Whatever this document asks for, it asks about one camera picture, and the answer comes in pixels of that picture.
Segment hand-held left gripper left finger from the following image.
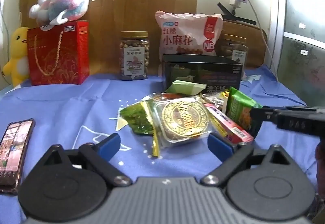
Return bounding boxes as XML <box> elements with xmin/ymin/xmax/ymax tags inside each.
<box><xmin>43</xmin><ymin>133</ymin><xmax>132</xmax><ymax>187</ymax></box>

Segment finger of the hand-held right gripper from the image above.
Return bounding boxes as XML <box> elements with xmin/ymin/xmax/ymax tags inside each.
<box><xmin>250</xmin><ymin>106</ymin><xmax>280</xmax><ymax>138</ymax></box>

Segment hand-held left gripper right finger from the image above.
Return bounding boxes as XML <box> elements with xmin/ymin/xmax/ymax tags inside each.
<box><xmin>200</xmin><ymin>133</ymin><xmax>292</xmax><ymax>187</ymax></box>

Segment green and orange snack packet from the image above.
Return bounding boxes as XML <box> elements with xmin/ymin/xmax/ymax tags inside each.
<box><xmin>225</xmin><ymin>86</ymin><xmax>263</xmax><ymax>132</ymax></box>

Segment pink snack bar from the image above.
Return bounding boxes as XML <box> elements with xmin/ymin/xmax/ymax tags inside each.
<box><xmin>203</xmin><ymin>102</ymin><xmax>254</xmax><ymax>144</ymax></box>

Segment dark green snack packet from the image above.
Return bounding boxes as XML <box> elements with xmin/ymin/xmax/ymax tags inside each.
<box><xmin>119</xmin><ymin>102</ymin><xmax>154</xmax><ymax>135</ymax></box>

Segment clear gold mooncake packet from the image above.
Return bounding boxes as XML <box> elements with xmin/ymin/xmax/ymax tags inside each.
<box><xmin>141</xmin><ymin>92</ymin><xmax>229</xmax><ymax>157</ymax></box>

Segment light green packet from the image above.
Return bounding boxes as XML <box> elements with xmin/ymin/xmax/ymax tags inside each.
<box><xmin>165</xmin><ymin>79</ymin><xmax>207</xmax><ymax>96</ymax></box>

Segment black box with sheep print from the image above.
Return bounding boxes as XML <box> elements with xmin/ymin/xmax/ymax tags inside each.
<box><xmin>161</xmin><ymin>54</ymin><xmax>245</xmax><ymax>94</ymax></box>

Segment blue printed tablecloth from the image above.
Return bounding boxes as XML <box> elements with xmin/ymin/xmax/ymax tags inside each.
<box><xmin>0</xmin><ymin>64</ymin><xmax>325</xmax><ymax>224</ymax></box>

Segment nut jar with dark label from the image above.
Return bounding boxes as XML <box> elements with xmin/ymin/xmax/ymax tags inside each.
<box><xmin>219</xmin><ymin>34</ymin><xmax>249</xmax><ymax>65</ymax></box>

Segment brown cushion board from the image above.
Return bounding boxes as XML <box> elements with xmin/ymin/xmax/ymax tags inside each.
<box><xmin>222</xmin><ymin>19</ymin><xmax>268</xmax><ymax>68</ymax></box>

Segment nut jar with white label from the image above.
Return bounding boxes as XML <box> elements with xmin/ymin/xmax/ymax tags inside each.
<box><xmin>119</xmin><ymin>31</ymin><xmax>150</xmax><ymax>81</ymax></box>

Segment black tape strip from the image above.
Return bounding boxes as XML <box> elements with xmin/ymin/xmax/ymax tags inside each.
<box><xmin>222</xmin><ymin>18</ymin><xmax>257</xmax><ymax>24</ymax></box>
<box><xmin>217</xmin><ymin>3</ymin><xmax>235</xmax><ymax>17</ymax></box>

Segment red gift box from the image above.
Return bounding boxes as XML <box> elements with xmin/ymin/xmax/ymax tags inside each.
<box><xmin>27</xmin><ymin>20</ymin><xmax>90</xmax><ymax>85</ymax></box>

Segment smartphone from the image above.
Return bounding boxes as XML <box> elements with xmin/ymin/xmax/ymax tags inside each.
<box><xmin>0</xmin><ymin>119</ymin><xmax>35</xmax><ymax>194</ymax></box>

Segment pink snack bag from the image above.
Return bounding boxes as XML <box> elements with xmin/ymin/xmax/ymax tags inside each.
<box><xmin>155</xmin><ymin>10</ymin><xmax>224</xmax><ymax>57</ymax></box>

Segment yellow duck plush toy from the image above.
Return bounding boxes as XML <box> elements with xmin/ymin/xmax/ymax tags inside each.
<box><xmin>2</xmin><ymin>26</ymin><xmax>30</xmax><ymax>85</ymax></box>

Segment pink and blue plush toy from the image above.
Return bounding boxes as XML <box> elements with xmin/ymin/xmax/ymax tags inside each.
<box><xmin>29</xmin><ymin>0</ymin><xmax>95</xmax><ymax>27</ymax></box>

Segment white cable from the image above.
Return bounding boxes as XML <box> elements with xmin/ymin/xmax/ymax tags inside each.
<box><xmin>244</xmin><ymin>0</ymin><xmax>278</xmax><ymax>80</ymax></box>

